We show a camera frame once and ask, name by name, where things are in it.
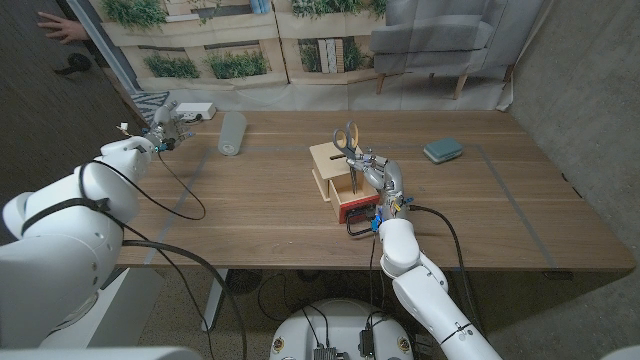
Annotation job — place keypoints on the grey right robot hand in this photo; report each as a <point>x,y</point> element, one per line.
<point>390,180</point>

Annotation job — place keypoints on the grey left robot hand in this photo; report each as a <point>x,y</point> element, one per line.
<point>165,131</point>

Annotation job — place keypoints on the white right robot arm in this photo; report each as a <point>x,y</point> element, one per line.
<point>425,300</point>

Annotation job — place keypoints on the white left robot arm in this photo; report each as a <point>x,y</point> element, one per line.
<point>60,250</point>

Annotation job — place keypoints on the teal hinged tin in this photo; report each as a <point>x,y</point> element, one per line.
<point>443,150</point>

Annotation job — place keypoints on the grey cylindrical speaker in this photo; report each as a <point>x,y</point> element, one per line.
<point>232,132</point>

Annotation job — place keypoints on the zigzag patterned rug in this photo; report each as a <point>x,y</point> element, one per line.
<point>145,102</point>

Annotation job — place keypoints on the white power strip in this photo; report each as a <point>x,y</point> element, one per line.
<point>197,110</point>

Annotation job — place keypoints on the printed backdrop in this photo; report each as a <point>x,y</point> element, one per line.
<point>325,95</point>

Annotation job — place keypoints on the dark brown door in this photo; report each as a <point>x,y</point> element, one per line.
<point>50,110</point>

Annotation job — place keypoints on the grey tape outline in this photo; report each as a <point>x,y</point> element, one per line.
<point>515,205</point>

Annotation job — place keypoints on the person in dark shirt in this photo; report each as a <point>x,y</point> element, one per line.
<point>67,29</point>

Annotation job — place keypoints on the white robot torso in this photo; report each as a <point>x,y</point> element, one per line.
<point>340,325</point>

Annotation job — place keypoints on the black adapter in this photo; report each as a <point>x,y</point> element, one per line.
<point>366,342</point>

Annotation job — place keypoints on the black round floor device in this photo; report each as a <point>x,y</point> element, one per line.
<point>241,281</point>

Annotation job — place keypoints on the black floor box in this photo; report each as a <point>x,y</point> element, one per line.
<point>424,345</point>

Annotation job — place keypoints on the white table leg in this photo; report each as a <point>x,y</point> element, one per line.
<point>215,300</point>

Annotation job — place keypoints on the white robot body edge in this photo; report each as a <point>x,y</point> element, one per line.
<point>100,354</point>

